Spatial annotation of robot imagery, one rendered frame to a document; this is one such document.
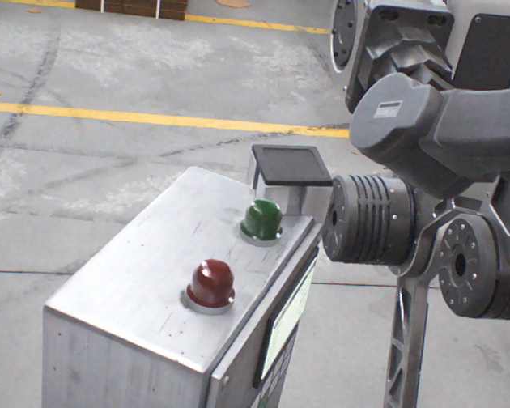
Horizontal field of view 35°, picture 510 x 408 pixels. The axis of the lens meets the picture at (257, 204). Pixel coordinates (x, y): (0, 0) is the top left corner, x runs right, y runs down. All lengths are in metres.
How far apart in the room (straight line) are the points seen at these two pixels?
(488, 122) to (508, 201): 0.47
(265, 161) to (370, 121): 0.22
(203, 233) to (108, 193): 2.69
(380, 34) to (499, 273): 0.40
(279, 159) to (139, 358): 0.17
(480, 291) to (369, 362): 1.57
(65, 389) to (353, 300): 2.41
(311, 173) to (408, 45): 0.31
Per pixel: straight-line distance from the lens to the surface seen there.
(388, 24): 0.81
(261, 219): 0.46
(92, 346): 0.42
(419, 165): 0.71
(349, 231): 1.52
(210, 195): 0.51
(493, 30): 0.87
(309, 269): 0.50
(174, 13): 4.81
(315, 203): 0.51
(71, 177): 3.24
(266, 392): 0.54
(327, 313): 2.75
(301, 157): 0.52
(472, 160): 0.66
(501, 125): 0.63
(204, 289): 0.41
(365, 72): 0.80
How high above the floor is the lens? 1.75
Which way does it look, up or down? 33 degrees down
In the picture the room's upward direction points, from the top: 11 degrees clockwise
